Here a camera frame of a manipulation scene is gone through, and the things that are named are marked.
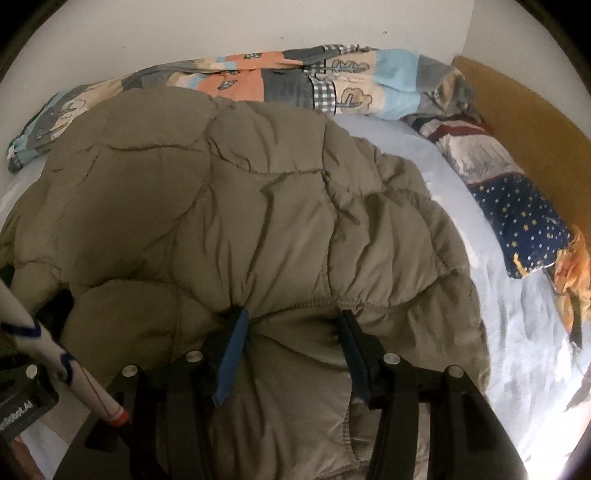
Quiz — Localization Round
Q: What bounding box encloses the olive green quilted hooded jacket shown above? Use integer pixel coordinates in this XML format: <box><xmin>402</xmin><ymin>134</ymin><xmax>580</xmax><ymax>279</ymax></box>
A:
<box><xmin>0</xmin><ymin>85</ymin><xmax>491</xmax><ymax>480</ymax></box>

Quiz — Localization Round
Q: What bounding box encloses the white rod with red tip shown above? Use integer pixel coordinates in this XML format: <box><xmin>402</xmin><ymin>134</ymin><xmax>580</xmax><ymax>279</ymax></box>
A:
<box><xmin>1</xmin><ymin>283</ymin><xmax>129</xmax><ymax>427</ymax></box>

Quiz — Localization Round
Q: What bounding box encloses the light blue cloud bed sheet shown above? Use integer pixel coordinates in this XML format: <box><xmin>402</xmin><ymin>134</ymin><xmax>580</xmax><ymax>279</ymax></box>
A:
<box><xmin>0</xmin><ymin>112</ymin><xmax>591</xmax><ymax>480</ymax></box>

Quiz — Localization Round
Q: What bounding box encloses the black smartphone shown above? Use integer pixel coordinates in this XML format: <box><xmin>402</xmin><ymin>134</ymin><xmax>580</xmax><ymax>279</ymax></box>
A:
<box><xmin>569</xmin><ymin>291</ymin><xmax>583</xmax><ymax>349</ymax></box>

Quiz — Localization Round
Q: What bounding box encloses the orange yellow crumpled cloth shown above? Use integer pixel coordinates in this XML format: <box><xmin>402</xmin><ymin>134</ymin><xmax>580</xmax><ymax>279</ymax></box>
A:
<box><xmin>553</xmin><ymin>225</ymin><xmax>590</xmax><ymax>334</ymax></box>

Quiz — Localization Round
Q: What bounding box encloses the navy starred striped pillow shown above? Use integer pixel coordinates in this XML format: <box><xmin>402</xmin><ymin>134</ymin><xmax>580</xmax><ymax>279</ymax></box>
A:
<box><xmin>404</xmin><ymin>114</ymin><xmax>572</xmax><ymax>279</ymax></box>

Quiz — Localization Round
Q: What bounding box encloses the wooden headboard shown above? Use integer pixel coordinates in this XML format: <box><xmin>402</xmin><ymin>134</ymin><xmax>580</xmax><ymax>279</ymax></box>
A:
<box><xmin>453</xmin><ymin>56</ymin><xmax>591</xmax><ymax>239</ymax></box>

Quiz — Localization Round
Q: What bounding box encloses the colourful patchwork rolled quilt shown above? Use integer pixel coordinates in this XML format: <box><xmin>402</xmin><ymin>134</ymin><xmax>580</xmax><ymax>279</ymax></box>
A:
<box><xmin>6</xmin><ymin>44</ymin><xmax>477</xmax><ymax>174</ymax></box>

